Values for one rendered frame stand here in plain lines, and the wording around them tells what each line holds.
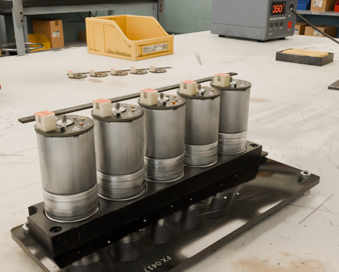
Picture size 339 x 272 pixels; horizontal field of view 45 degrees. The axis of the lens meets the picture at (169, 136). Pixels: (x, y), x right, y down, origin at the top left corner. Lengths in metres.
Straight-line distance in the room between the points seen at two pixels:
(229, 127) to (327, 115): 0.19
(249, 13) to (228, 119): 0.66
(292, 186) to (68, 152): 0.13
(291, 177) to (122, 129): 0.11
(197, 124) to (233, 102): 0.03
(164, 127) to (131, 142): 0.02
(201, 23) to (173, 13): 0.55
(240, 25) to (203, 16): 5.20
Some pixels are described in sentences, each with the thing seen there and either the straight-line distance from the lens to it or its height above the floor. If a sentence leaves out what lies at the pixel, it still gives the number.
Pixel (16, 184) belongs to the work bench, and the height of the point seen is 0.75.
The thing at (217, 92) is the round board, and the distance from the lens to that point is 0.23.
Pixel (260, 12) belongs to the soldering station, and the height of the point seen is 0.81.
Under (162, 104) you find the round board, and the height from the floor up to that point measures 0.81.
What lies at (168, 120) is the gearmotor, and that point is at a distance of 0.20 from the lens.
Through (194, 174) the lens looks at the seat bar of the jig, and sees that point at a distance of 0.22.
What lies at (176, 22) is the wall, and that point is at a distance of 6.45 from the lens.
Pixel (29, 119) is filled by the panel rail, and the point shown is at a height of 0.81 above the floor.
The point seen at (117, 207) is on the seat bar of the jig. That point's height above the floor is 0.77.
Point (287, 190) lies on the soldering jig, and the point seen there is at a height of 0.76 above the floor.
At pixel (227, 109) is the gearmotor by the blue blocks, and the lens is 0.24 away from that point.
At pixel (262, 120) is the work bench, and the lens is 0.39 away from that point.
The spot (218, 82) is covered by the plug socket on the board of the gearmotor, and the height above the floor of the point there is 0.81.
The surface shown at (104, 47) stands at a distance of 0.71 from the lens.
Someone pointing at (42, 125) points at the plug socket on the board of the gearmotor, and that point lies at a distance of 0.17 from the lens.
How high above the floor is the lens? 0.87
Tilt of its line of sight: 21 degrees down
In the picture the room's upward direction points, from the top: straight up
